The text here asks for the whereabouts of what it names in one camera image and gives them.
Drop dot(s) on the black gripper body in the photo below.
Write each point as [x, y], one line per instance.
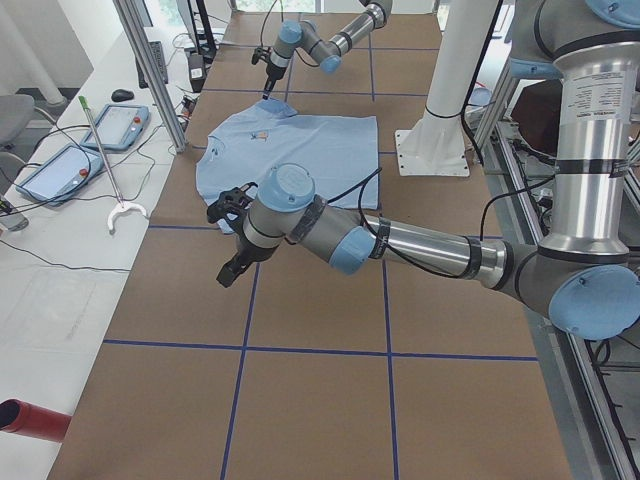
[251, 251]
[273, 71]

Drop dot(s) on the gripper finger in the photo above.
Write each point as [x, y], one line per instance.
[268, 88]
[227, 275]

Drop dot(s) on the light blue t-shirt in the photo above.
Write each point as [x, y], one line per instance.
[337, 151]

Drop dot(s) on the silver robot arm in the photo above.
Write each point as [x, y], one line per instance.
[296, 301]
[328, 54]

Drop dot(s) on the black power adapter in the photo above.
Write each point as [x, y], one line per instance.
[197, 71]

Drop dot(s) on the reacher grabber tool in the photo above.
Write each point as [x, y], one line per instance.
[122, 205]

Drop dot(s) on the black computer mouse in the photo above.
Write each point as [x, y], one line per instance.
[122, 95]

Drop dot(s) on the far blue teach pendant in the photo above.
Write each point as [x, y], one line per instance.
[119, 125]

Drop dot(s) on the blue teach pendant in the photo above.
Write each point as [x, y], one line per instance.
[62, 176]
[119, 125]

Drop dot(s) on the clear plastic bag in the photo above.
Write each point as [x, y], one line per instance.
[49, 311]

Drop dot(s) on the near blue teach pendant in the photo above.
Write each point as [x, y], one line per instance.
[62, 176]

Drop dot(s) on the red cylinder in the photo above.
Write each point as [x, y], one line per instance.
[26, 419]

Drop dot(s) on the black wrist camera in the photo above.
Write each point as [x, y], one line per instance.
[260, 54]
[230, 204]

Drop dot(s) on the aluminium frame post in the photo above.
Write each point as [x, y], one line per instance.
[134, 30]

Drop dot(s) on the white pedestal column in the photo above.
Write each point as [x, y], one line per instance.
[435, 146]

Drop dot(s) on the aluminium frame rail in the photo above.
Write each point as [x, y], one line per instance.
[578, 275]

